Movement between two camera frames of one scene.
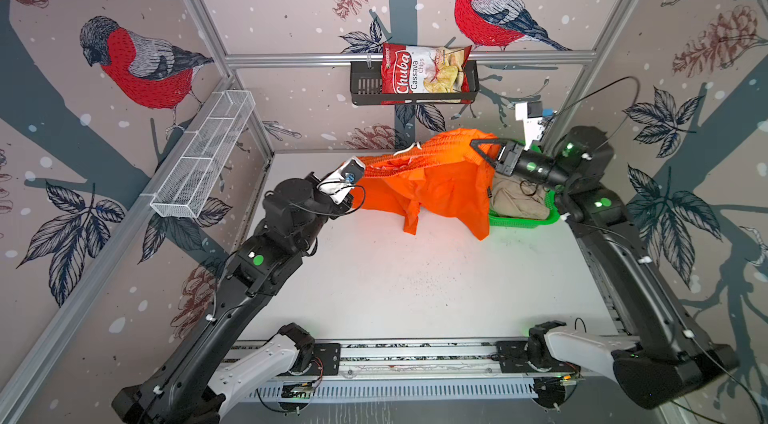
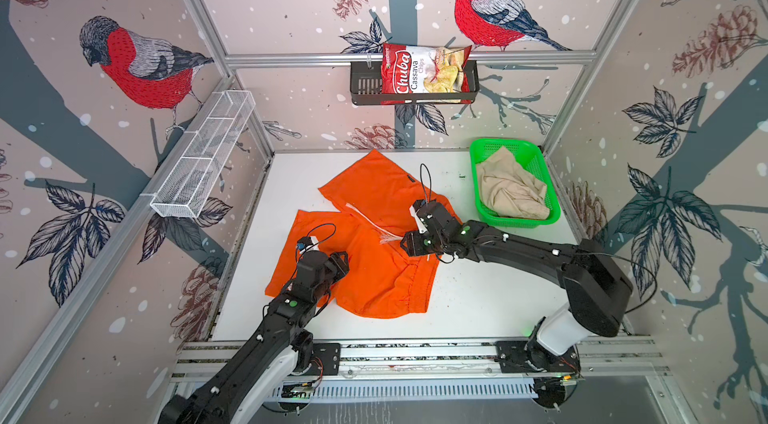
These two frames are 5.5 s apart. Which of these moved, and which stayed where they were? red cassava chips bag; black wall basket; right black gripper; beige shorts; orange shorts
Moved: right black gripper; orange shorts
Stayed: black wall basket; beige shorts; red cassava chips bag
